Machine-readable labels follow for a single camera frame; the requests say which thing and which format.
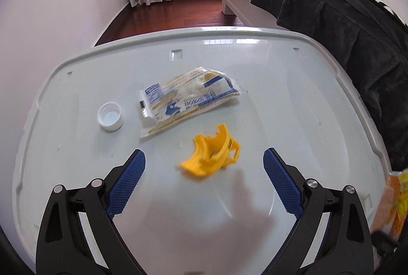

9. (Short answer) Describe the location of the white bed frame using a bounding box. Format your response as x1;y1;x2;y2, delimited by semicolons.
221;0;256;23

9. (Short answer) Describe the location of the white plastic storage bin lid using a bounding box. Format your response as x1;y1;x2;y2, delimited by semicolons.
12;26;392;275

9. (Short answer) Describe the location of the yellow plastic piece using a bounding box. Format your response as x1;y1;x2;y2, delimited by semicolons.
178;123;242;179

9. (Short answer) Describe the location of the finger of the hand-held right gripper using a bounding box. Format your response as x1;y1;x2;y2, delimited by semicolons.
371;230;400;258

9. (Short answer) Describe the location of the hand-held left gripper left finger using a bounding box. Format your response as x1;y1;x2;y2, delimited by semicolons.
36;149;146;275

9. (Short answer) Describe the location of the orange snack bag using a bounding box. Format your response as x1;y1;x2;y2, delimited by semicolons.
370;167;408;239

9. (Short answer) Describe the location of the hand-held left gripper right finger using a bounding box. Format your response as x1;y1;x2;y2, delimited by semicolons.
263;147;373;275

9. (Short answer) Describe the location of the white bottle cap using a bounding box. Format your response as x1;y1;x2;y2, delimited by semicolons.
97;102;124;131

